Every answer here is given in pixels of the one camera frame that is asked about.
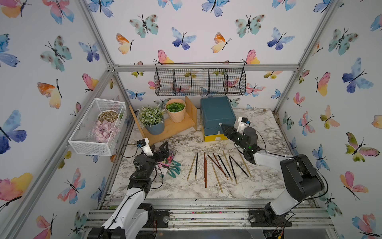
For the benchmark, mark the red pencil long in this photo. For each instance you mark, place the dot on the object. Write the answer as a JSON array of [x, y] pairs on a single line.
[[204, 176]]

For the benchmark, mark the peach pot green plant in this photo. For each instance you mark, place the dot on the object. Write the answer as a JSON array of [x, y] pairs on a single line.
[[176, 109]]

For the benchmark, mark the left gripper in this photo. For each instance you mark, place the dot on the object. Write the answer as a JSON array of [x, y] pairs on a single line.
[[164, 155]]

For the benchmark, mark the black wire wall basket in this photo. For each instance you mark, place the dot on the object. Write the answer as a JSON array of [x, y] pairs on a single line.
[[200, 79]]

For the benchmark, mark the blue pot white-flowered plant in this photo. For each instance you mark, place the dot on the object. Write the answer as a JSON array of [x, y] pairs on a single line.
[[153, 119]]

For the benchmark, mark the black pencil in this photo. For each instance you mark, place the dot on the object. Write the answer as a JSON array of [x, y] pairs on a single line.
[[226, 170], [196, 165]]

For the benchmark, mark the wooden shelf stand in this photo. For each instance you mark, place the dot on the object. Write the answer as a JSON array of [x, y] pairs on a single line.
[[171, 128]]

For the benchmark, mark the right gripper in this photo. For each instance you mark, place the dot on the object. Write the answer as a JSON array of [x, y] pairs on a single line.
[[229, 132]]

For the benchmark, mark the yellow pencil far right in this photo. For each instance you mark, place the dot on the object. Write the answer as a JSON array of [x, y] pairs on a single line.
[[245, 164]]

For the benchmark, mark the black pencil diagonal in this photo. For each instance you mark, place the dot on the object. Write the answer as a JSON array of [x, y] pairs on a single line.
[[239, 166]]

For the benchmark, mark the white mesh wall basket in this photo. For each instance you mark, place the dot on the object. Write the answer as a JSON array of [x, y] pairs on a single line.
[[83, 141]]

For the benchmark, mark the pink artificial flowers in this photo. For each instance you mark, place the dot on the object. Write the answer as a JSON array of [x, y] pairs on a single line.
[[105, 131]]

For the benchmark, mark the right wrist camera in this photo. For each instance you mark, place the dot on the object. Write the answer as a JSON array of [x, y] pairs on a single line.
[[243, 122]]

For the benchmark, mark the yellow bottom drawer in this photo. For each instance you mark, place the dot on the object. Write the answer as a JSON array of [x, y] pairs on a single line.
[[215, 137]]

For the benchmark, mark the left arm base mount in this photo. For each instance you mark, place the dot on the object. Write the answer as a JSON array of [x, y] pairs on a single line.
[[156, 219]]

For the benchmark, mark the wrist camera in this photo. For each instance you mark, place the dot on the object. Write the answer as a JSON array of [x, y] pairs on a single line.
[[145, 147], [243, 122]]

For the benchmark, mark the red pencil diagonal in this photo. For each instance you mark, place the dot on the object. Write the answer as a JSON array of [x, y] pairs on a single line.
[[218, 164], [215, 163]]

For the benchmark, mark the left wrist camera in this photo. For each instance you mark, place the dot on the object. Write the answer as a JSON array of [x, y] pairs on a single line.
[[145, 147]]

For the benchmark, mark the black pencil vertical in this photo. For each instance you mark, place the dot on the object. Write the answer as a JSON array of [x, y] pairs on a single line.
[[232, 168]]

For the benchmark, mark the teal drawer cabinet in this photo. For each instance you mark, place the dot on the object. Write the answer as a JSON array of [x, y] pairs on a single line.
[[214, 111]]

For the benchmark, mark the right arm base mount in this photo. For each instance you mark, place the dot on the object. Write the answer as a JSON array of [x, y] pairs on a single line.
[[267, 218]]

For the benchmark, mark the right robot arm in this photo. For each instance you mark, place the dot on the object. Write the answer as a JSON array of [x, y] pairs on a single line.
[[301, 179]]

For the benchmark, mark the bowl of pebbles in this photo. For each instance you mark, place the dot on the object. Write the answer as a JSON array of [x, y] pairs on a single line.
[[108, 115]]

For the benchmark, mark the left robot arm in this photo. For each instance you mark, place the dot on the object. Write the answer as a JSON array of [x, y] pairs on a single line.
[[134, 219]]

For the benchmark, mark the red pencil beside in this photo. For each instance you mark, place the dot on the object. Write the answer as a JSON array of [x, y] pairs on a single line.
[[205, 168]]

